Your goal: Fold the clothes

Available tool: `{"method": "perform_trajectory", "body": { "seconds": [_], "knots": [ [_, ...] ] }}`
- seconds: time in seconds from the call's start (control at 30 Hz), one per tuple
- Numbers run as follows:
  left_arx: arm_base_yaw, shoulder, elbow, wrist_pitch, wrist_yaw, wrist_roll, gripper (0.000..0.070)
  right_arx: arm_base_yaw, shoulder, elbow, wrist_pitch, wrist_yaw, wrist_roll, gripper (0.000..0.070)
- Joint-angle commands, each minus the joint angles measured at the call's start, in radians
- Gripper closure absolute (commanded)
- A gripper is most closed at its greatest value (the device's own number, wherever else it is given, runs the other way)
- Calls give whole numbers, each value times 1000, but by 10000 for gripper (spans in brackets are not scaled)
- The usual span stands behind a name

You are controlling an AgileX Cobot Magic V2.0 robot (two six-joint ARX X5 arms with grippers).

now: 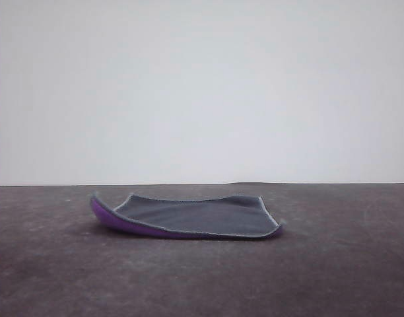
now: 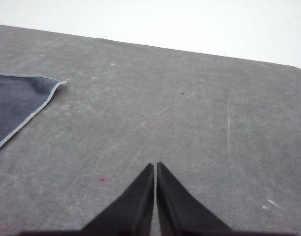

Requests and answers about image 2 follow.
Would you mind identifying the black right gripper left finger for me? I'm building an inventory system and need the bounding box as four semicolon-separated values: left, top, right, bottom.
80;163;155;236

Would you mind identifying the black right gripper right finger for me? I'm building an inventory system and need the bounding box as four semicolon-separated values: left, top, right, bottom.
156;161;236;236

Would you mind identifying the purple towel with grey hem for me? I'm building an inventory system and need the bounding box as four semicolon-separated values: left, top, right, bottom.
0;72;69;154

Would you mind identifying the grey table cloth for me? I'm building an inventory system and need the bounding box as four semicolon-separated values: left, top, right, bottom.
0;24;301;236

